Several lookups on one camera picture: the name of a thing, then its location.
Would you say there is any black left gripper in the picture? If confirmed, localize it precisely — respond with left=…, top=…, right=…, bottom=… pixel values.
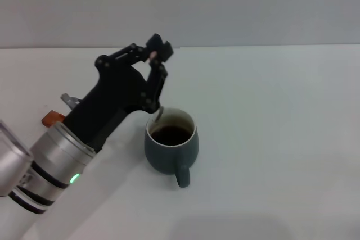
left=60, top=34, right=174, bottom=153

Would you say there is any pink handled metal spoon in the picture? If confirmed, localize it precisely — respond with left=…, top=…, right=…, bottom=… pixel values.
left=150, top=51, right=166, bottom=124

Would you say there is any grey ceramic coffee cup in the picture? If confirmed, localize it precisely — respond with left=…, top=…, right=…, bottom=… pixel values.
left=144, top=107, right=199, bottom=189

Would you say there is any dark brown wooden block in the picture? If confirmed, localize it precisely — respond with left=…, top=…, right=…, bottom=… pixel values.
left=41, top=110, right=65, bottom=127

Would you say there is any left gripper cable connector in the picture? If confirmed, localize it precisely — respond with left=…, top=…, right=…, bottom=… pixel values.
left=60, top=93, right=83, bottom=110

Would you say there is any grey left wrist camera housing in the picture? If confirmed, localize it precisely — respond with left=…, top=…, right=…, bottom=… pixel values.
left=0, top=120, right=34, bottom=197

